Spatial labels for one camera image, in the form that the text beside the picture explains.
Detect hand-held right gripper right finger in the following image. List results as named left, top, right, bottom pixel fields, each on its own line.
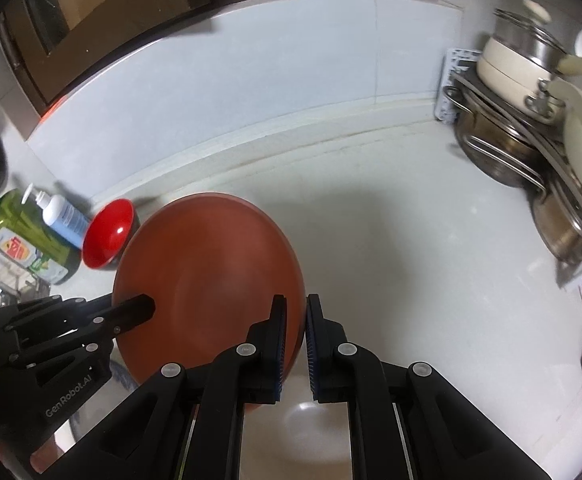
left=305, top=294, right=552, bottom=480

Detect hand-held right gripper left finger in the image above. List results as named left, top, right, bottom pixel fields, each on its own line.
left=66, top=295, right=289, bottom=480

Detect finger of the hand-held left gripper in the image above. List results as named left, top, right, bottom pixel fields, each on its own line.
left=3, top=330, right=116, bottom=376
left=0, top=294, right=158, bottom=335

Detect glossy red bowl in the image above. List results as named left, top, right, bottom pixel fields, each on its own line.
left=82, top=199, right=138, bottom=271

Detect white pump bottle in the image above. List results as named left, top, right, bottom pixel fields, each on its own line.
left=23, top=184, right=92, bottom=250

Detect green dish soap bottle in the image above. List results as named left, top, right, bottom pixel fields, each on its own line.
left=0, top=190, right=82, bottom=286

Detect tarnished steel pot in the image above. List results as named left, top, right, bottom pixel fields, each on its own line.
left=463, top=135, right=546, bottom=190
left=443, top=86, right=539, bottom=161

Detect shiny steel pot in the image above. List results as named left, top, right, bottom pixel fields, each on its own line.
left=528, top=180, right=582, bottom=267

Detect white metal kitchen rack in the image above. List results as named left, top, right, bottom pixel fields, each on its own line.
left=436, top=47, right=582, bottom=291

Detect cream cooking pot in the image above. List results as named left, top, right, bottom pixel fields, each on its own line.
left=476, top=35, right=569, bottom=126

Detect steel pot lid cream knob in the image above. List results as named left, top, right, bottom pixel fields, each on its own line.
left=493, top=0, right=569, bottom=71

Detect metal wire rack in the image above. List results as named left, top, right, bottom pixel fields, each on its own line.
left=0, top=240, right=54, bottom=311

